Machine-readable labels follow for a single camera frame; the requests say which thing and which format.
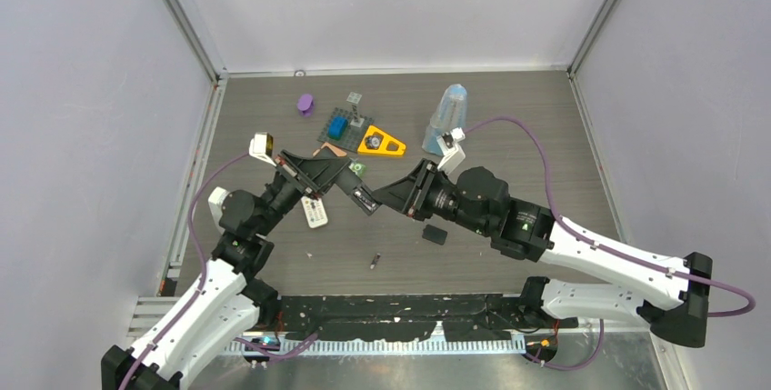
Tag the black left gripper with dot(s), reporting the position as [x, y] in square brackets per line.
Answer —
[324, 172]

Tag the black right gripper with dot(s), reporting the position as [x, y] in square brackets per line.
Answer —
[415, 186]

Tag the white remote control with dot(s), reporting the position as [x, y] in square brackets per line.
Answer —
[315, 213]

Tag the black battery compartment cover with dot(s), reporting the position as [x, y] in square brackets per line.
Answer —
[434, 235]

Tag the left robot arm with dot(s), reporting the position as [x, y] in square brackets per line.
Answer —
[227, 298]

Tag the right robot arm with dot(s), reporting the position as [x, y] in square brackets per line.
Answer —
[667, 294]

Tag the tan wooden block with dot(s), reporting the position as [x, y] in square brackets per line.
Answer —
[327, 150]

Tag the blue building brick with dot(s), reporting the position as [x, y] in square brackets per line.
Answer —
[337, 127]

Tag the grey building brick plate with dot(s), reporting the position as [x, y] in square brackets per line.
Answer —
[352, 136]

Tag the green monster toy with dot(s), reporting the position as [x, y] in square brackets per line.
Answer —
[357, 168]

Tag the yellow triangular toy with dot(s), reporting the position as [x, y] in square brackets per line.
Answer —
[377, 142]

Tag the purple cap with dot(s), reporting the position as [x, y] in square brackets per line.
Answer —
[305, 105]

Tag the blue translucent metronome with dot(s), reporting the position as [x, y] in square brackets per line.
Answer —
[449, 114]

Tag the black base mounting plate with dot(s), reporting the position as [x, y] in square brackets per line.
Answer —
[407, 318]

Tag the grey brick post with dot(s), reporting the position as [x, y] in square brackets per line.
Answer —
[357, 119]

